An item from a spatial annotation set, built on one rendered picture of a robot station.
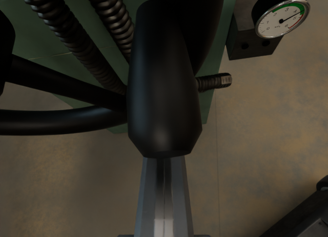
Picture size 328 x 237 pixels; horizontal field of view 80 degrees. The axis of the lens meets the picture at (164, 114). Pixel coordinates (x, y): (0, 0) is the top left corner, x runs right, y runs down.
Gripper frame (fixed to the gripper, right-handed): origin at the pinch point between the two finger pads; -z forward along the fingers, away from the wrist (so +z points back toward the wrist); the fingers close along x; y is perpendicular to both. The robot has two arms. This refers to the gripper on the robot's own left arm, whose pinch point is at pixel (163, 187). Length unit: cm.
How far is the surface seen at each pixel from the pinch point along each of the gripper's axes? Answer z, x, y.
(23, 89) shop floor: -88, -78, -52
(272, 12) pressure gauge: -22.0, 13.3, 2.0
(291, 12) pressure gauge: -22.2, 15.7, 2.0
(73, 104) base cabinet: -43, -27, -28
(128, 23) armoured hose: -13.7, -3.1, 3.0
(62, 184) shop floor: -43, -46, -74
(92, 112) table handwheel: -11.3, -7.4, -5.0
